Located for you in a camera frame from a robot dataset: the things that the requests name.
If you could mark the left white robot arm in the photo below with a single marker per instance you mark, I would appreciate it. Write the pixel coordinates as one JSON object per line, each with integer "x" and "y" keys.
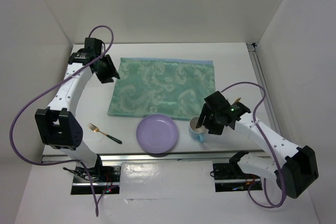
{"x": 57, "y": 123}

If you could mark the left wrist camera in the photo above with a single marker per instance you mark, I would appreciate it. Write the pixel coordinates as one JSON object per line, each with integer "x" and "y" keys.
{"x": 93, "y": 46}

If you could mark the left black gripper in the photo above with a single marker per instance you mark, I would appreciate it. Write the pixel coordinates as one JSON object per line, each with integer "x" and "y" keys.
{"x": 111, "y": 72}

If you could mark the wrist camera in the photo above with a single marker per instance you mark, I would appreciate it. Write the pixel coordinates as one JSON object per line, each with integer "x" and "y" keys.
{"x": 93, "y": 46}
{"x": 216, "y": 101}

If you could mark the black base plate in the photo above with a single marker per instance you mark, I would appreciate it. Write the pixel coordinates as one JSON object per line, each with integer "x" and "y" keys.
{"x": 110, "y": 174}
{"x": 225, "y": 171}

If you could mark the gold fork green handle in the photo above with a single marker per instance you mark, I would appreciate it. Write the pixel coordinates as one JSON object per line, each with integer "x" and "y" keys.
{"x": 97, "y": 130}

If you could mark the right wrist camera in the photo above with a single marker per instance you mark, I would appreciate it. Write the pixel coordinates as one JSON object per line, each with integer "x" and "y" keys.
{"x": 216, "y": 101}

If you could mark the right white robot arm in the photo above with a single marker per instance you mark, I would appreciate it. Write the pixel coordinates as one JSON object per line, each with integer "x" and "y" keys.
{"x": 292, "y": 167}

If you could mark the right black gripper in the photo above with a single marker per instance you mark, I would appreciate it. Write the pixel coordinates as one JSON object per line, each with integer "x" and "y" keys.
{"x": 205, "y": 109}

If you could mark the aluminium frame rail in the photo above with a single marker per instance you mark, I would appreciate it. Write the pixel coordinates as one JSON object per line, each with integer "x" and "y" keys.
{"x": 252, "y": 50}
{"x": 188, "y": 156}

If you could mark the aluminium frame rail right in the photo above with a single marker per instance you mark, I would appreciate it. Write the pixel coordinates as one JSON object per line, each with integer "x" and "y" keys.
{"x": 252, "y": 50}

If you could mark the teal patterned satin cloth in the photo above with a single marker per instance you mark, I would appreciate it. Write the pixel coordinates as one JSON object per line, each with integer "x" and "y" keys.
{"x": 176, "y": 88}

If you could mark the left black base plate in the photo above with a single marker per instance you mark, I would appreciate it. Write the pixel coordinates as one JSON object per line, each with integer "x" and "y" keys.
{"x": 110, "y": 174}

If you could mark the light blue mug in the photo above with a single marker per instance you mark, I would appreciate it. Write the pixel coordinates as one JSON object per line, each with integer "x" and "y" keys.
{"x": 194, "y": 132}

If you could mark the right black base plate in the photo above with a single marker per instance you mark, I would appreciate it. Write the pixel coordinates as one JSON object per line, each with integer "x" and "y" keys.
{"x": 225, "y": 171}

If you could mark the aluminium frame rail front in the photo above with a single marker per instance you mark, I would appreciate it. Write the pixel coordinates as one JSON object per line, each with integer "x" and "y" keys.
{"x": 188, "y": 156}

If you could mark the lilac plastic plate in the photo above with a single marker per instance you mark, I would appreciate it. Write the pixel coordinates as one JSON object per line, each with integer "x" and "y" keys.
{"x": 157, "y": 134}

